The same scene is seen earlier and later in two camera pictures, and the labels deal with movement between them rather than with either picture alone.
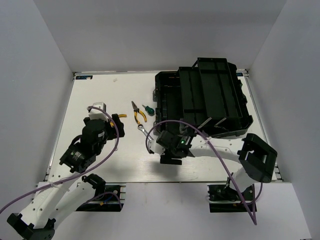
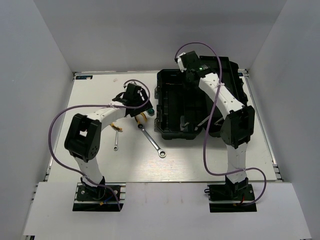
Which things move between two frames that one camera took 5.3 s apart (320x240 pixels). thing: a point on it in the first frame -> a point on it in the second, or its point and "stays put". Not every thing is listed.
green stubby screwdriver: [150, 111] stays put
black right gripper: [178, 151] -> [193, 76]
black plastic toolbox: [208, 97] stays put
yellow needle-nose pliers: [136, 111] stays put
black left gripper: [108, 125] -> [142, 108]
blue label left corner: [83, 77] stays put
